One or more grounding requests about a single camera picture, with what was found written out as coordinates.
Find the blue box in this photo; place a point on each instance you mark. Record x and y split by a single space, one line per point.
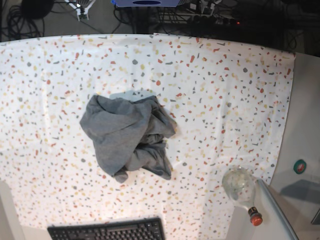
145 3

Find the green tape roll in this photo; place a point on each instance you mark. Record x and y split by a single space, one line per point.
300 166

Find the black power strip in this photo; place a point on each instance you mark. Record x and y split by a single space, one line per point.
214 19

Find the grey t-shirt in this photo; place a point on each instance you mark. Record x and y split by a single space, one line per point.
128 135

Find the terrazzo pattern tablecloth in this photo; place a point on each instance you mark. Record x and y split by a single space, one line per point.
228 103

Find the black keyboard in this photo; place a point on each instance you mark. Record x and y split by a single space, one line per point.
143 229

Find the clear glass bottle orange cap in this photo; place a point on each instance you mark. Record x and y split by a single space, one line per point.
240 187

